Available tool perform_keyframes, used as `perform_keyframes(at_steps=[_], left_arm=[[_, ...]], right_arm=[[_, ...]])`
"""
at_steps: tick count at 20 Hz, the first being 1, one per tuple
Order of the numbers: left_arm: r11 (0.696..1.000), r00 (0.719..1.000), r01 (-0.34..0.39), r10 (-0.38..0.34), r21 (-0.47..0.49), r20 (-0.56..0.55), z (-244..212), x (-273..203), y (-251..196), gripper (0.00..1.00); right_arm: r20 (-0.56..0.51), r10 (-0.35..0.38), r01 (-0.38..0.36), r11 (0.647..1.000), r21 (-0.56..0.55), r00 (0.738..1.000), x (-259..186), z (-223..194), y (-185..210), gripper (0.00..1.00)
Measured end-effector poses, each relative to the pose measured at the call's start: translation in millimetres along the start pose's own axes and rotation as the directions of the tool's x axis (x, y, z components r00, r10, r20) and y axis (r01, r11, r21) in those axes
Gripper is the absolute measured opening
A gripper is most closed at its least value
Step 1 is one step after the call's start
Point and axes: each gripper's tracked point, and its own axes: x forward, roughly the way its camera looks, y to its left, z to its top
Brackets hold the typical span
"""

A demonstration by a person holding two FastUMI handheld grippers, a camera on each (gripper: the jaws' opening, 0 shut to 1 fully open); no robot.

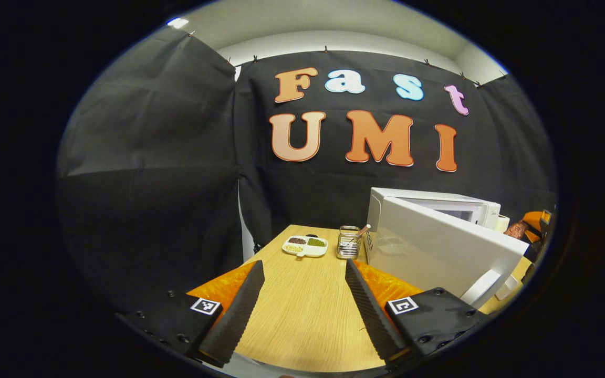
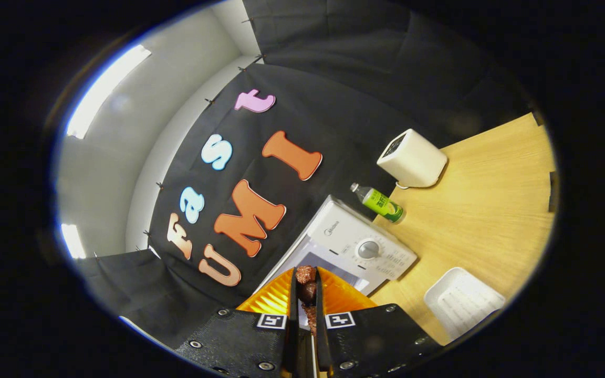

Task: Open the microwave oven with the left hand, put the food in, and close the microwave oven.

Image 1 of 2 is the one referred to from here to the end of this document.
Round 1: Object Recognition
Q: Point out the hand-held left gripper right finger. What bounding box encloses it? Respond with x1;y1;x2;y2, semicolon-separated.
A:
345;258;492;368

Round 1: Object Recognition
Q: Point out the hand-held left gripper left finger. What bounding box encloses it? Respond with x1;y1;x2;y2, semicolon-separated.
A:
115;260;265;368

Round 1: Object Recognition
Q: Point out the brown meat slab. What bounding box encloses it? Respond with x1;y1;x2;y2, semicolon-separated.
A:
505;220;530;240

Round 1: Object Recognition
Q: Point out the white microwave oven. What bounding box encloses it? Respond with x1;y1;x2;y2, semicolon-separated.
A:
366;187;530;309

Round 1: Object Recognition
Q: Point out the white divided dish of beans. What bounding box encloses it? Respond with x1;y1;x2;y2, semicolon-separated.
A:
281;235;329;260

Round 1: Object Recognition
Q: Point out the black backdrop cloth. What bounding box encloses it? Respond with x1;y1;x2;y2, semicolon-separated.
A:
56;26;558;310

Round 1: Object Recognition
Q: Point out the metal wire utensil holder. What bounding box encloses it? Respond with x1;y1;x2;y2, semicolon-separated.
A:
336;226;362;260

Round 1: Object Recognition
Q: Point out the copper handled spoon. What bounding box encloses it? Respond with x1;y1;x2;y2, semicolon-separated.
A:
347;224;371;247

